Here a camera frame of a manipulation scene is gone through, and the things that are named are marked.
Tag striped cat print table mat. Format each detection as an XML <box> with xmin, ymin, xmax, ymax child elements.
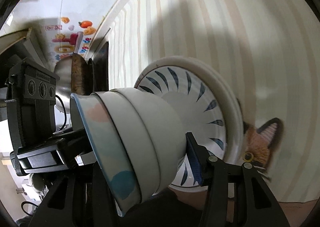
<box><xmin>105</xmin><ymin>0</ymin><xmax>320</xmax><ymax>227</ymax></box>

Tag black camera box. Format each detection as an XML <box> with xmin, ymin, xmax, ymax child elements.
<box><xmin>5</xmin><ymin>58</ymin><xmax>60</xmax><ymax>154</ymax></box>

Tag plain white bowl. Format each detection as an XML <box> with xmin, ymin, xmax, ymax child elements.
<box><xmin>94</xmin><ymin>92</ymin><xmax>160</xmax><ymax>202</ymax></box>

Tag white bowl blue rim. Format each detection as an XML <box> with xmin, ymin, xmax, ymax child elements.
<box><xmin>112</xmin><ymin>88</ymin><xmax>186</xmax><ymax>193</ymax></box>
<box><xmin>69</xmin><ymin>93</ymin><xmax>141</xmax><ymax>217</ymax></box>

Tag colourful wall stickers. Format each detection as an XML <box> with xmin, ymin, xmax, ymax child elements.
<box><xmin>43</xmin><ymin>16</ymin><xmax>97</xmax><ymax>63</ymax></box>

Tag steel wok with lid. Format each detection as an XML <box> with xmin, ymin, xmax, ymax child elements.
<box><xmin>54</xmin><ymin>53</ymin><xmax>93</xmax><ymax>113</ymax></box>

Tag black induction cooktop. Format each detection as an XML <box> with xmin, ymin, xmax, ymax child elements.
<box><xmin>88</xmin><ymin>41</ymin><xmax>109</xmax><ymax>92</ymax></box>

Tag white plate pink floral print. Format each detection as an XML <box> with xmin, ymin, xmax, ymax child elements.
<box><xmin>134</xmin><ymin>56</ymin><xmax>245</xmax><ymax>190</ymax></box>

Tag white bowl front blue rim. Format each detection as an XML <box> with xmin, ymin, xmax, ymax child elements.
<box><xmin>69</xmin><ymin>93</ymin><xmax>141</xmax><ymax>217</ymax></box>

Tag white plate blue leaf pattern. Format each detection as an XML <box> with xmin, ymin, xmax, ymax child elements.
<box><xmin>135</xmin><ymin>65</ymin><xmax>228</xmax><ymax>188</ymax></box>

